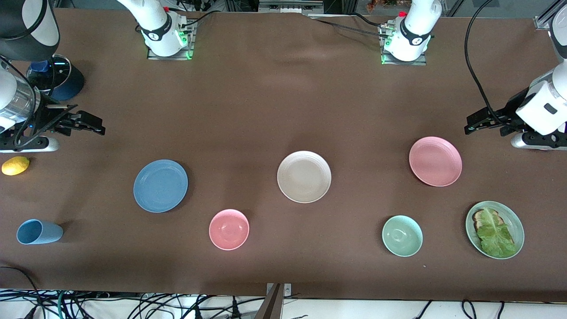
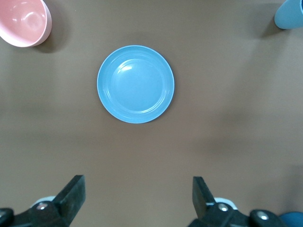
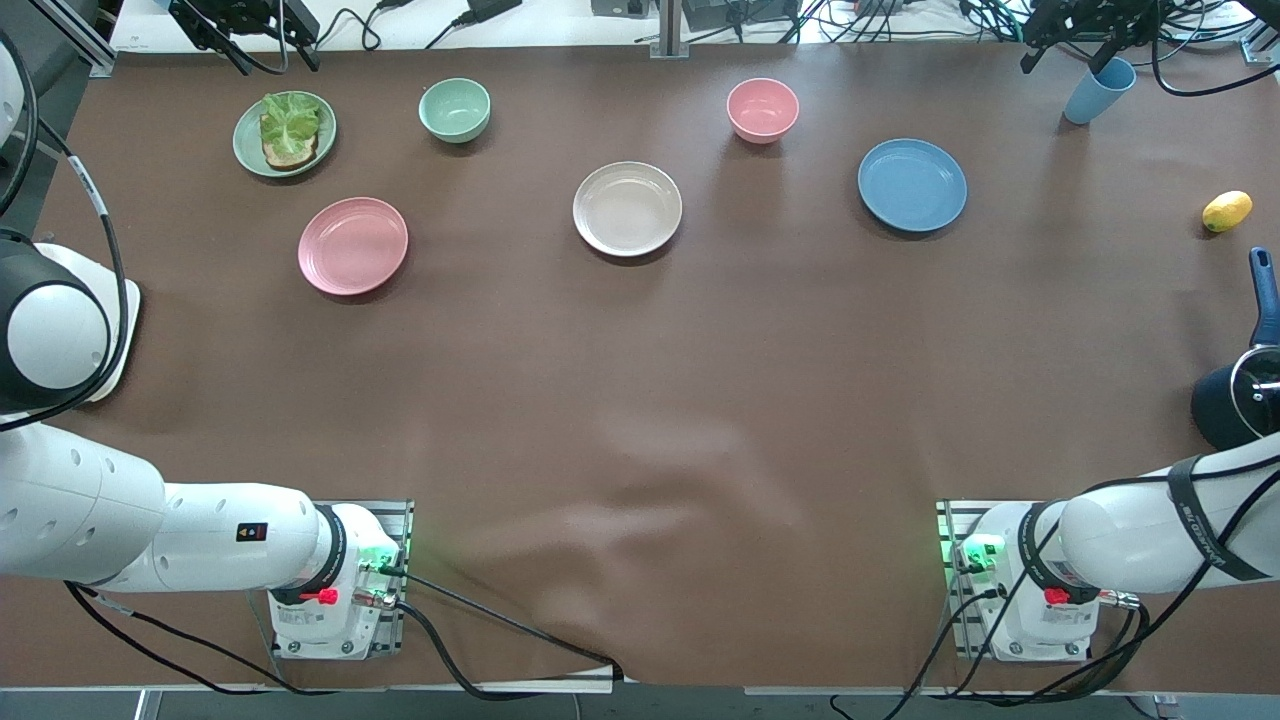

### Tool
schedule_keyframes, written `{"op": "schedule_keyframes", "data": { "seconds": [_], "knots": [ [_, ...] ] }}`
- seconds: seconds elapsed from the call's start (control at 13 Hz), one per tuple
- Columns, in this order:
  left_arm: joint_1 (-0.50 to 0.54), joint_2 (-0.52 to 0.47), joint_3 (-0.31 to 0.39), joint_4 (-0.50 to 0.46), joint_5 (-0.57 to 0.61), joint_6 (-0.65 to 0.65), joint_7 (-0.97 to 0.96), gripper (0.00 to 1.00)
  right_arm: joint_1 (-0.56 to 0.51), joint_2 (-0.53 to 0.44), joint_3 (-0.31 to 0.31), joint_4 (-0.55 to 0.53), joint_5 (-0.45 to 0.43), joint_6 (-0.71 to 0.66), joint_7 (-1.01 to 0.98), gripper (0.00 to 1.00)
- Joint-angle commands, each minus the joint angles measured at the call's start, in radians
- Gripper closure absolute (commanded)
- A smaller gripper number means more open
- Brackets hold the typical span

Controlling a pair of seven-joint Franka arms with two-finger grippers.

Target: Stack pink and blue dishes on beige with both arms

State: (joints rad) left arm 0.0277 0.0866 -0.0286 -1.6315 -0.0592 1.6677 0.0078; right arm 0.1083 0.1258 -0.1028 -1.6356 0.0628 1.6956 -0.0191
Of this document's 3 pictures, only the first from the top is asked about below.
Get pink plate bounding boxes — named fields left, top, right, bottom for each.
left=409, top=136, right=462, bottom=187

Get blue plate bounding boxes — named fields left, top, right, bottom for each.
left=133, top=159, right=189, bottom=213

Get dark blue pot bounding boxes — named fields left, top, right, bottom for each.
left=26, top=53, right=85, bottom=101

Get yellow lemon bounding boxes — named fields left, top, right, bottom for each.
left=1, top=156, right=30, bottom=176

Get toast slice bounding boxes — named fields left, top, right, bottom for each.
left=472, top=209, right=504, bottom=231

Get green plate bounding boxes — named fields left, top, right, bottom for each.
left=466, top=201, right=525, bottom=260

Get green lettuce leaf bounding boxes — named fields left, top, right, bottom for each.
left=476, top=208, right=517, bottom=258

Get blue cup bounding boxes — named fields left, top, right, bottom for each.
left=16, top=219, right=63, bottom=245

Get green bowl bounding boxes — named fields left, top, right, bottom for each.
left=382, top=215, right=423, bottom=257

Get brown tablecloth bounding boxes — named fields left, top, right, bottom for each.
left=0, top=8, right=567, bottom=302

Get pink bowl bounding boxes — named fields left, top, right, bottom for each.
left=209, top=209, right=250, bottom=251

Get beige plate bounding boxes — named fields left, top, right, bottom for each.
left=277, top=151, right=332, bottom=203

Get dark metal bar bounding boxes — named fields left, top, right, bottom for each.
left=255, top=284, right=284, bottom=319

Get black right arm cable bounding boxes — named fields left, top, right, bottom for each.
left=0, top=0, right=49, bottom=149

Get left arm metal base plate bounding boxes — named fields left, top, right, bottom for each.
left=380, top=22, right=428, bottom=66

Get aluminium frame profile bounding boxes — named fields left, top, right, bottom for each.
left=534, top=0, right=567, bottom=31

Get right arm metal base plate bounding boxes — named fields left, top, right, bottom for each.
left=148, top=20, right=196, bottom=60

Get black curved floor cable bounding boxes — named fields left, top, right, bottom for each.
left=0, top=266, right=43, bottom=319

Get black cable on tablecloth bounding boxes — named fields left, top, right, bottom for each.
left=310, top=18, right=386, bottom=35

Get grey metal frame piece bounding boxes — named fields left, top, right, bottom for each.
left=258, top=0, right=324, bottom=15

